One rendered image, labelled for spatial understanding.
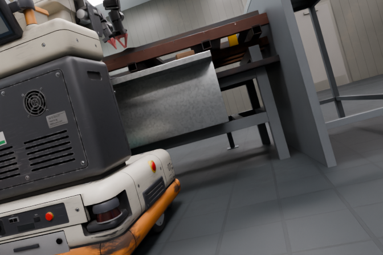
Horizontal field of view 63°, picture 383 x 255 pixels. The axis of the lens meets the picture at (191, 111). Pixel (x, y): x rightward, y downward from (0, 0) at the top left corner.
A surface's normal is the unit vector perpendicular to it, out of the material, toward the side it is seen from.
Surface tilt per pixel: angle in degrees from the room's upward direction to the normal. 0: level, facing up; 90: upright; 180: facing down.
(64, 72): 90
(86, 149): 90
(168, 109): 90
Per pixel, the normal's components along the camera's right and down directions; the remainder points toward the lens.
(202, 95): -0.08, 0.03
